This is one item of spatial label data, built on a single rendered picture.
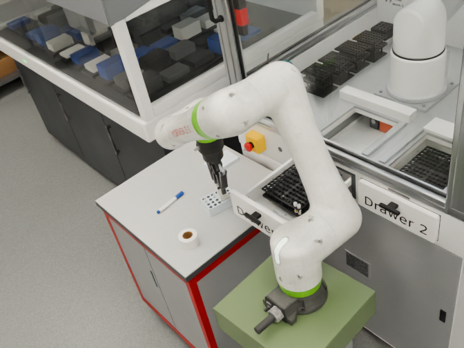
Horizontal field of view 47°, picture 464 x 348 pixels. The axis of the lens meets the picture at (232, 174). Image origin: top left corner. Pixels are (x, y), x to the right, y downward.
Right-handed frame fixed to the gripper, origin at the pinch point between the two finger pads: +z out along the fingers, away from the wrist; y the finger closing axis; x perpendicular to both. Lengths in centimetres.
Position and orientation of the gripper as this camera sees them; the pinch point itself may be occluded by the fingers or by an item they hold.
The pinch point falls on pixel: (221, 191)
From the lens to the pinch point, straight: 197.0
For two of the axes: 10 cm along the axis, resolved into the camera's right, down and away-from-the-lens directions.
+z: 1.7, 7.6, 6.3
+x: 8.5, -4.3, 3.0
